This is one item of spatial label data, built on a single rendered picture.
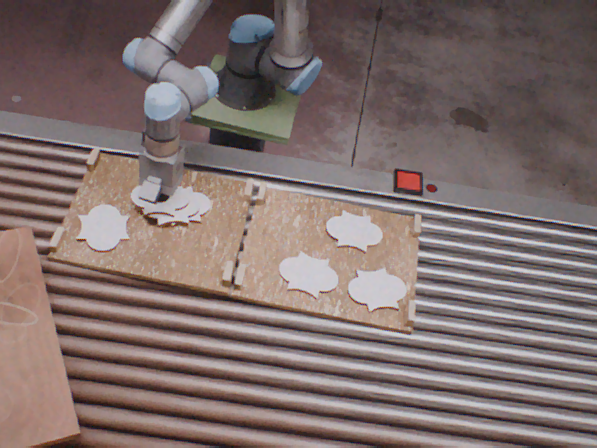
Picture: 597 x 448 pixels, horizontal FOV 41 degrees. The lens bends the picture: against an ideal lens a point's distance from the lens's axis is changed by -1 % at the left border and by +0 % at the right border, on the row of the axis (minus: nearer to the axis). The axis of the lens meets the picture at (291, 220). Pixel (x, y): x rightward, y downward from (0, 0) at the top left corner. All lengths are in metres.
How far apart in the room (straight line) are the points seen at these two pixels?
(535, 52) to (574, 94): 0.35
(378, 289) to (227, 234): 0.38
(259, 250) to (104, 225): 0.36
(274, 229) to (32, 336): 0.64
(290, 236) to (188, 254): 0.25
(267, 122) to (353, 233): 0.48
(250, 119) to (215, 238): 0.48
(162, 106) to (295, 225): 0.47
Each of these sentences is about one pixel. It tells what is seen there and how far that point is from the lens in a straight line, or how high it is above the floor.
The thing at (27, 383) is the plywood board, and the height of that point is 1.04.
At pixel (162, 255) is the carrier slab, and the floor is 0.94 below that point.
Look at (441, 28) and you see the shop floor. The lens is 4.50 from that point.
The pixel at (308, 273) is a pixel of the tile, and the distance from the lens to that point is 1.85.
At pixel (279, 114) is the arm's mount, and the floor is 0.90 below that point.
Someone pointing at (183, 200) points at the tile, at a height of 0.97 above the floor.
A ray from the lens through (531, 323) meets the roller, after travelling 1.97.
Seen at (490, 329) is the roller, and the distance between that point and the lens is 1.91.
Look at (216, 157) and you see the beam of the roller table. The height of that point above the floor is 0.92.
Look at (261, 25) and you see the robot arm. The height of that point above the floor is 1.13.
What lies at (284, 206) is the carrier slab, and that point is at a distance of 1.99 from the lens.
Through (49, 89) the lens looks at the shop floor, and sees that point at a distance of 3.76.
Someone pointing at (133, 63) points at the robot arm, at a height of 1.25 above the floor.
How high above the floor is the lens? 2.38
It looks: 47 degrees down
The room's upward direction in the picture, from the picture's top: 12 degrees clockwise
